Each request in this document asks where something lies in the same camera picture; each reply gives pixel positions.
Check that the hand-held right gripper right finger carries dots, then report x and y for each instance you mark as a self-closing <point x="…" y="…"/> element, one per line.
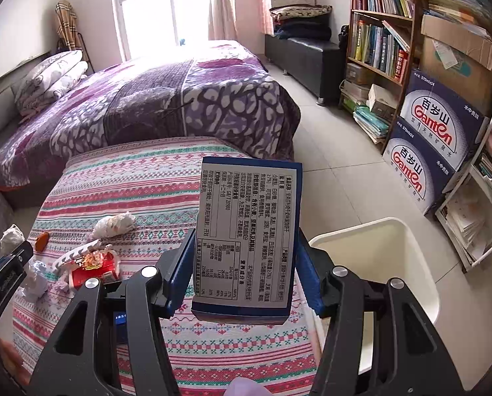
<point x="310" y="276"/>

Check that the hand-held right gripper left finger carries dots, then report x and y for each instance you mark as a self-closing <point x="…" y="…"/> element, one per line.
<point x="180" y="270"/>

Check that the white paper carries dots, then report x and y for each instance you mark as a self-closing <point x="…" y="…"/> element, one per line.
<point x="35" y="282"/>

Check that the orange peel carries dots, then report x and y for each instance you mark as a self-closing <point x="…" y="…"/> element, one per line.
<point x="43" y="240"/>

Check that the white plastic bin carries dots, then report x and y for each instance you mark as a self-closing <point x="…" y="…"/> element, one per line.
<point x="378" y="247"/>

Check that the blue biscuit box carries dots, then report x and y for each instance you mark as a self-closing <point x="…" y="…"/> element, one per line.
<point x="246" y="235"/>

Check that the white printed wrapper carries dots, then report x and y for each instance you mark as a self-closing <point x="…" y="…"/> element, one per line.
<point x="74" y="254"/>

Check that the white tissue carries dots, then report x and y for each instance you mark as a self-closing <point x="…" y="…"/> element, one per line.
<point x="11" y="237"/>
<point x="112" y="223"/>

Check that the red snack packet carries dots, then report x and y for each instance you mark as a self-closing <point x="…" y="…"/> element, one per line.
<point x="93" y="275"/>

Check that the striped patterned bedsheet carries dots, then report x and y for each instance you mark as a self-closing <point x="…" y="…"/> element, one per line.
<point x="147" y="198"/>

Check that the blue water carton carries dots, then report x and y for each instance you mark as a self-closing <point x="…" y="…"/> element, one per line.
<point x="411" y="173"/>
<point x="436" y="119"/>

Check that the stack of white papers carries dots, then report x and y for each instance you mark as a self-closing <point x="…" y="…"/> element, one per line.
<point x="464" y="222"/>

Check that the stack of teal books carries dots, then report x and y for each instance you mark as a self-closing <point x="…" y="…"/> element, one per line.
<point x="370" y="123"/>

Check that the bed with purple quilt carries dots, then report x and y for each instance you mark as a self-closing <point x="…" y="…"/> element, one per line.
<point x="147" y="103"/>

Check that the beige tissue box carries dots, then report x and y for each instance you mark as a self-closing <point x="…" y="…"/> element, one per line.
<point x="381" y="101"/>

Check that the stack of pale books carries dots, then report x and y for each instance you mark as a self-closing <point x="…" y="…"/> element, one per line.
<point x="353" y="90"/>

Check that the white shelf rack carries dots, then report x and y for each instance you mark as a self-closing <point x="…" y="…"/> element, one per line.
<point x="479" y="150"/>

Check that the black leather bench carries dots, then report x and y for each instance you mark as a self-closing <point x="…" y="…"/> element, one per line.
<point x="308" y="62"/>

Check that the folded white patterned quilt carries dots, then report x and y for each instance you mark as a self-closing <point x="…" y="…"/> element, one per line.
<point x="52" y="76"/>

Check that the black hanging bag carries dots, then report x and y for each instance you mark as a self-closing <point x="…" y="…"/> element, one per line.
<point x="344" y="36"/>

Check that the brown cardboard box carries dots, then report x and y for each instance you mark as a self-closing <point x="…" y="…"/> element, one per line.
<point x="456" y="78"/>

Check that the stack of folded blankets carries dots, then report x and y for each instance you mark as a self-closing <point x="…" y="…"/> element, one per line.
<point x="301" y="24"/>

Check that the pink curtain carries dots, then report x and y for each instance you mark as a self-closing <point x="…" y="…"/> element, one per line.
<point x="221" y="8"/>

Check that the window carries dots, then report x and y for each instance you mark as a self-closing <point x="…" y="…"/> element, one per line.
<point x="147" y="4"/>

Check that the plaid cloth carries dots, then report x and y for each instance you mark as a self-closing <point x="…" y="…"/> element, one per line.
<point x="66" y="20"/>

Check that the wooden bookshelf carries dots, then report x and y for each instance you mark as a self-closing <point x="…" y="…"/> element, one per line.
<point x="414" y="8"/>

